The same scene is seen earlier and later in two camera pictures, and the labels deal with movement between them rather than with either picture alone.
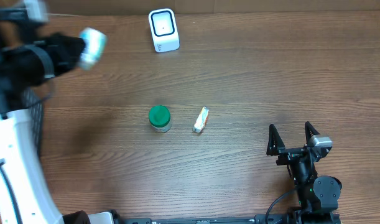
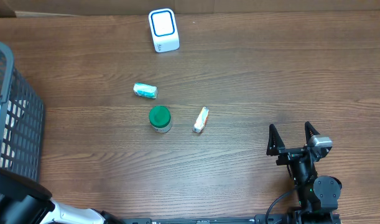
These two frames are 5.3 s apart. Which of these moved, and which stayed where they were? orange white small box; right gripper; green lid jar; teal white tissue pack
Moved: teal white tissue pack
Stayed: right gripper; green lid jar; orange white small box
